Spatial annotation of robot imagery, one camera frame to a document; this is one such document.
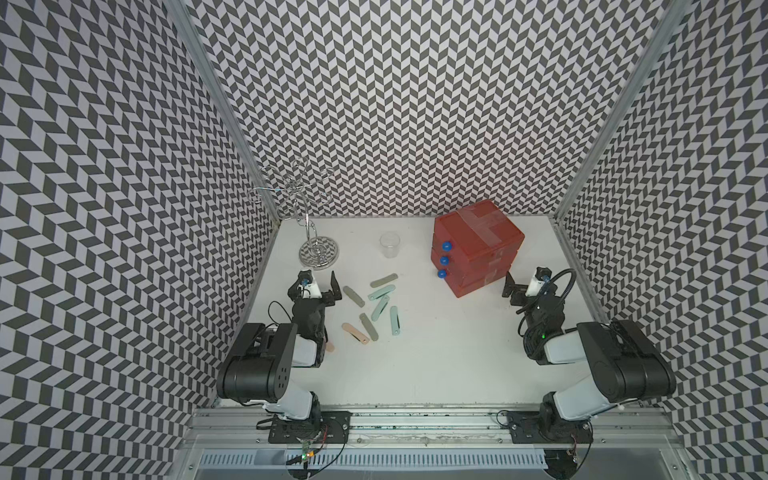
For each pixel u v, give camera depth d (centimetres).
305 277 75
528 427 72
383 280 98
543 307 69
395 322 91
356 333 89
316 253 106
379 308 94
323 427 71
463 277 85
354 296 98
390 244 107
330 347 87
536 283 77
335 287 83
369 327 91
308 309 68
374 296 96
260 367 45
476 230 87
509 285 83
